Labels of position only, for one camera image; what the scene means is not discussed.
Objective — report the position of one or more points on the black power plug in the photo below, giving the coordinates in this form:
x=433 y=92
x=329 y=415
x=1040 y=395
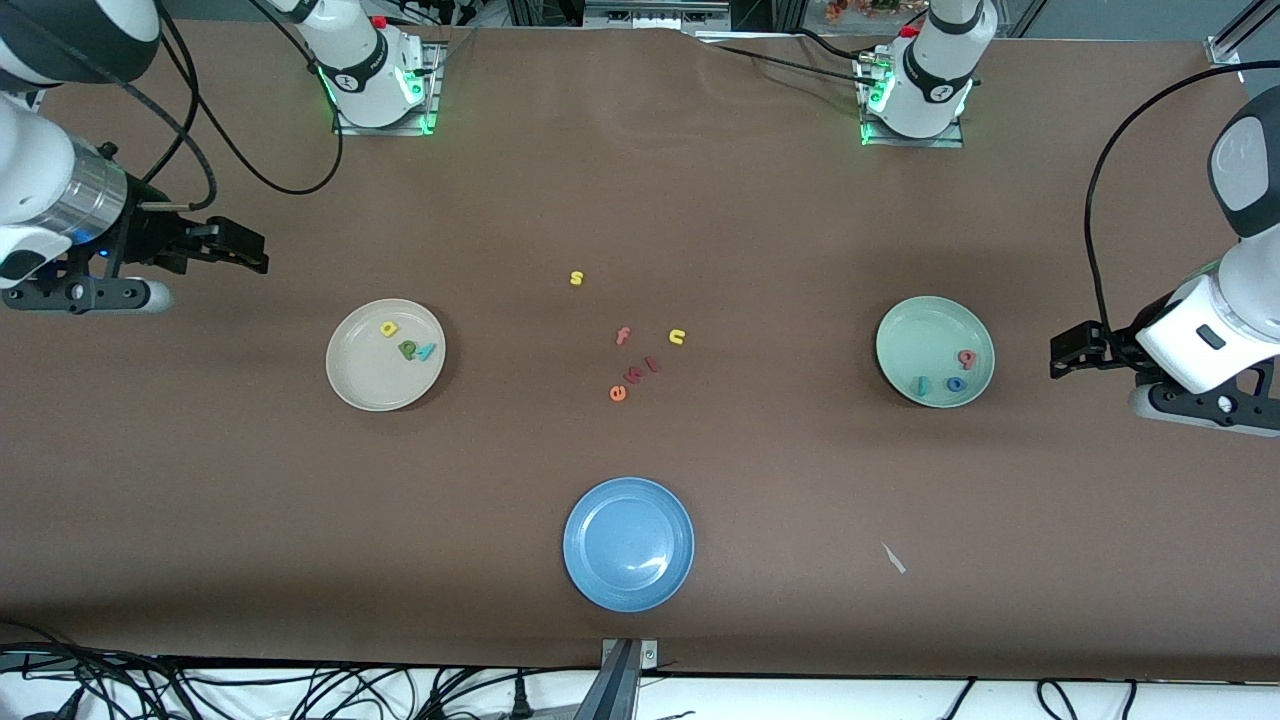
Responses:
x=520 y=702

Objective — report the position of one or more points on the black equipment box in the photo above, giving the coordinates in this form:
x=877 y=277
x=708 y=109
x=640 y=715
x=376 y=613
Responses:
x=655 y=15

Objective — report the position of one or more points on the aluminium frame profile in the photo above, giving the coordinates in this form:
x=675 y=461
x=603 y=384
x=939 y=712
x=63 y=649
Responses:
x=1225 y=45

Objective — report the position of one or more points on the orange leafy decoration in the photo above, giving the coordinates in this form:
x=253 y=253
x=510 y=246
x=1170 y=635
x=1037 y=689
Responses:
x=850 y=10

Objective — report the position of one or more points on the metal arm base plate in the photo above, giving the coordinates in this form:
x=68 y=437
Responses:
x=900 y=142
x=435 y=70

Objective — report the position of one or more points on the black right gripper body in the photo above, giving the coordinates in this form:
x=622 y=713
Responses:
x=150 y=238

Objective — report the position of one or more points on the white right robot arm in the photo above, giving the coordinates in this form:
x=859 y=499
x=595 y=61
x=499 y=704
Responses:
x=365 y=70

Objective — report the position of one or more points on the blue plate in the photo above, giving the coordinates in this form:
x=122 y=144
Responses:
x=628 y=544

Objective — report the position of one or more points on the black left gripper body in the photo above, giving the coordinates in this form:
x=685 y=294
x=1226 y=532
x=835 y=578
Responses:
x=1113 y=349

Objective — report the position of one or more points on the beige brown plate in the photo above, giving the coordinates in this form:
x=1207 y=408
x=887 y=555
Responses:
x=375 y=380

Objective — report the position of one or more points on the green plate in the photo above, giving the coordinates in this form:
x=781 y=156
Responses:
x=920 y=340

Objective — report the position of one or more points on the white paper scrap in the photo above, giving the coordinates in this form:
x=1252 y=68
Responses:
x=893 y=558

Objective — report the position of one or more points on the brown table cover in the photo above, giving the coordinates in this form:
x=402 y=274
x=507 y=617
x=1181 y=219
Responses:
x=200 y=500

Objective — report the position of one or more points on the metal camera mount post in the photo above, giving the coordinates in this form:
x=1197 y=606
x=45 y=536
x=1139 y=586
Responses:
x=620 y=680

